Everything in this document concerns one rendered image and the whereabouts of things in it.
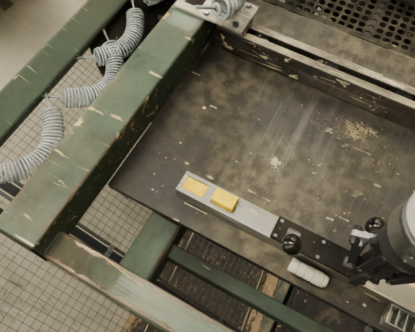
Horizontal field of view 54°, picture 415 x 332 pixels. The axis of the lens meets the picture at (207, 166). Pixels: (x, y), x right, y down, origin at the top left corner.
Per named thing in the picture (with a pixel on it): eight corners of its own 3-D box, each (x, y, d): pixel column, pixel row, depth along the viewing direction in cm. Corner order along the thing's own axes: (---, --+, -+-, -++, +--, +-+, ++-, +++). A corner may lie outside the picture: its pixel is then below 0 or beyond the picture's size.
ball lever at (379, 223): (355, 278, 78) (390, 232, 69) (336, 269, 78) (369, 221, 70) (358, 265, 80) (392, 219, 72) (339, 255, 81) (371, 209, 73)
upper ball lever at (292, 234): (297, 246, 82) (296, 261, 69) (280, 237, 83) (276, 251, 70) (305, 230, 82) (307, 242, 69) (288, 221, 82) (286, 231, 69)
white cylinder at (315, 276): (285, 271, 83) (321, 290, 81) (288, 268, 80) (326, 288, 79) (291, 258, 84) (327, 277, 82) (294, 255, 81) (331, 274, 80)
